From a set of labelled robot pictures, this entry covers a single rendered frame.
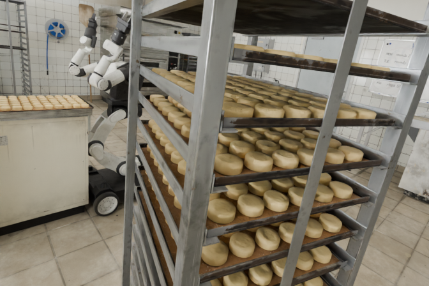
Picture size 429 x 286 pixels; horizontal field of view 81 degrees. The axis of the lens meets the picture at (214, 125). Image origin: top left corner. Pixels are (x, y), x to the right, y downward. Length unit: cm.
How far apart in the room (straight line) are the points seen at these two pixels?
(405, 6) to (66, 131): 471
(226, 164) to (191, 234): 11
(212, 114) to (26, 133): 181
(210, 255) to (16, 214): 193
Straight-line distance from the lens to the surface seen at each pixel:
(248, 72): 106
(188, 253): 41
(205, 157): 33
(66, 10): 633
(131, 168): 100
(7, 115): 203
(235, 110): 37
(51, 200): 230
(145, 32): 581
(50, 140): 209
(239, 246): 53
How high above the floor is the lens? 140
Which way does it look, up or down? 16 degrees down
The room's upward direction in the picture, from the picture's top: 8 degrees clockwise
